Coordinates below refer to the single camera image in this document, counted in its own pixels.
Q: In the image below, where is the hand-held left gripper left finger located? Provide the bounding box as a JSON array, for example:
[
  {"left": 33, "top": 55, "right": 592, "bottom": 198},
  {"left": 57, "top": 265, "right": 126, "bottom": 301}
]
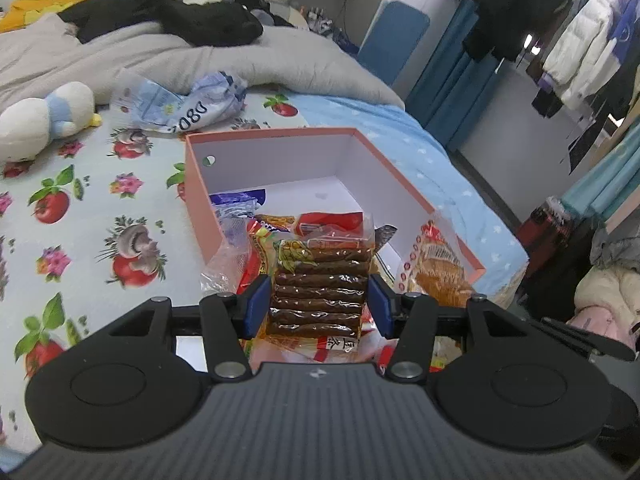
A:
[{"left": 107, "top": 275, "right": 271, "bottom": 382}]

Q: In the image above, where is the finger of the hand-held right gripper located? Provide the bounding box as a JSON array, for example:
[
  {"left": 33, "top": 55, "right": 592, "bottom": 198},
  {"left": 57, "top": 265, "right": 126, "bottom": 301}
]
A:
[{"left": 540, "top": 316, "right": 637, "bottom": 361}]

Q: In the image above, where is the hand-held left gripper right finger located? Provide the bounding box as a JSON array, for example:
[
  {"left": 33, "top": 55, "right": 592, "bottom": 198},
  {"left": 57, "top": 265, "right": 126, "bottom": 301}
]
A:
[{"left": 367, "top": 275, "right": 538, "bottom": 382}]

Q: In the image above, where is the clear crinkled snack packet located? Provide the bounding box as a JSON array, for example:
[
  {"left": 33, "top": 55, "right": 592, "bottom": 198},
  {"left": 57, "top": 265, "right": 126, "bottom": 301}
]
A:
[{"left": 200, "top": 215, "right": 261, "bottom": 296}]

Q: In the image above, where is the clear packet of brown sticks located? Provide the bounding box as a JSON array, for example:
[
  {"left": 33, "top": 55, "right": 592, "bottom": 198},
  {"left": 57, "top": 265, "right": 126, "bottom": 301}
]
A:
[{"left": 270, "top": 210, "right": 378, "bottom": 341}]

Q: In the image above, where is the tan cracker packet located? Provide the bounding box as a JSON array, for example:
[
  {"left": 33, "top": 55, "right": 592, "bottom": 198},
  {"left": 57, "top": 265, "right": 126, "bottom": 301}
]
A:
[{"left": 395, "top": 220, "right": 476, "bottom": 308}]

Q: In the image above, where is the orange snack packet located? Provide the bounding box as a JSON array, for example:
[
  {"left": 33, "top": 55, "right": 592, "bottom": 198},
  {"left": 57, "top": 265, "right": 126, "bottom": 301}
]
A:
[{"left": 245, "top": 214, "right": 298, "bottom": 291}]

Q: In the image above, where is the dark blue snack packet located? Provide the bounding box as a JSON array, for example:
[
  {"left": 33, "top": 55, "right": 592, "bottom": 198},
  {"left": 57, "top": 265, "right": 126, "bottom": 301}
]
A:
[{"left": 210, "top": 189, "right": 267, "bottom": 218}]

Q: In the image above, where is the deep pink cardboard box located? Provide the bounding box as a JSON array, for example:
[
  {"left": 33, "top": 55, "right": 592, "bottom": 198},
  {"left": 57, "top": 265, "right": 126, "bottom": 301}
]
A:
[{"left": 184, "top": 127, "right": 487, "bottom": 311}]

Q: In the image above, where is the cream and pink clothes pile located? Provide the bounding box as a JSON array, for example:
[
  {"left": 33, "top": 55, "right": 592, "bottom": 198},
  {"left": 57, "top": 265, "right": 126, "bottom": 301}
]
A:
[{"left": 572, "top": 265, "right": 640, "bottom": 356}]

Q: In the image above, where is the red bag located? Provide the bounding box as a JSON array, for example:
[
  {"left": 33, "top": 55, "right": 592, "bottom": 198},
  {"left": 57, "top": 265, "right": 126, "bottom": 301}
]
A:
[{"left": 515, "top": 195, "right": 581, "bottom": 261}]

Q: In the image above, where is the teal curtain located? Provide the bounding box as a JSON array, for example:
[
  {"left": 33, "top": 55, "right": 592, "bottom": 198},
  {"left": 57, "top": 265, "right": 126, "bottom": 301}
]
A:
[{"left": 560, "top": 135, "right": 640, "bottom": 221}]

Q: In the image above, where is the fruit print sheet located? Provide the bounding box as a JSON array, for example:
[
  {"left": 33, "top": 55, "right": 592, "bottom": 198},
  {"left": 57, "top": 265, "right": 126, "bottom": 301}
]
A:
[{"left": 0, "top": 87, "right": 311, "bottom": 456}]

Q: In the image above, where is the white and purple plastic bag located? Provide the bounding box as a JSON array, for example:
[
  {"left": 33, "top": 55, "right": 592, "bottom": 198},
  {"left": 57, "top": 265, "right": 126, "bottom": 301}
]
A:
[{"left": 167, "top": 71, "right": 248, "bottom": 133}]

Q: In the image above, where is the blue curtain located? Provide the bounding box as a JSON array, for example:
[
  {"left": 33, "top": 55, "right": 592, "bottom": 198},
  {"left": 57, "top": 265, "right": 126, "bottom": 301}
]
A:
[{"left": 405, "top": 0, "right": 506, "bottom": 151}]

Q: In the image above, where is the blue and white plastic bag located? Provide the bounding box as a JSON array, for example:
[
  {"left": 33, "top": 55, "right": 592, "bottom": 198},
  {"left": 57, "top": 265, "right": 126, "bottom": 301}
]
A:
[{"left": 111, "top": 69, "right": 193, "bottom": 133}]

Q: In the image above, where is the blue chair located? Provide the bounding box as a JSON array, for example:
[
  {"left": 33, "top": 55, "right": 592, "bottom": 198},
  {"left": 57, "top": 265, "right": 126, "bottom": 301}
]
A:
[{"left": 357, "top": 0, "right": 431, "bottom": 88}]

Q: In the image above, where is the grey blanket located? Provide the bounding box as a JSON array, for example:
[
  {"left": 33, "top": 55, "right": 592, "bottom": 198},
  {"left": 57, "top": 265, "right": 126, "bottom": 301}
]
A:
[{"left": 0, "top": 12, "right": 406, "bottom": 111}]

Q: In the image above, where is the black jacket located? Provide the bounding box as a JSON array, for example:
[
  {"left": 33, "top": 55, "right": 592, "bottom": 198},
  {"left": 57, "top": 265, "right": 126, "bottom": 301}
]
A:
[{"left": 60, "top": 0, "right": 264, "bottom": 48}]

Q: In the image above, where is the white and blue plush toy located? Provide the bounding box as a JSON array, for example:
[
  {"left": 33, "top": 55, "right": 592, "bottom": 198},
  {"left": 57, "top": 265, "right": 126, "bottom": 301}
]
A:
[{"left": 0, "top": 81, "right": 103, "bottom": 163}]

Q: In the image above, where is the white puffer jacket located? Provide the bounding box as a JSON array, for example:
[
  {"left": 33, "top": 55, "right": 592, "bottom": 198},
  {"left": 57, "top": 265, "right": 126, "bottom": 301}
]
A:
[{"left": 542, "top": 0, "right": 623, "bottom": 111}]

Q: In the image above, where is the group of small bottles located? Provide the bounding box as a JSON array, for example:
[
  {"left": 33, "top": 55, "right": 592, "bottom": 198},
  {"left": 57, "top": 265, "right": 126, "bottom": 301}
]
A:
[{"left": 300, "top": 7, "right": 336, "bottom": 36}]

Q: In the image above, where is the yellow pillow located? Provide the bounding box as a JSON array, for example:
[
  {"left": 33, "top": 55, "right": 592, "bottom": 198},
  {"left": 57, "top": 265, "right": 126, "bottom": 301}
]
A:
[{"left": 0, "top": 0, "right": 108, "bottom": 33}]

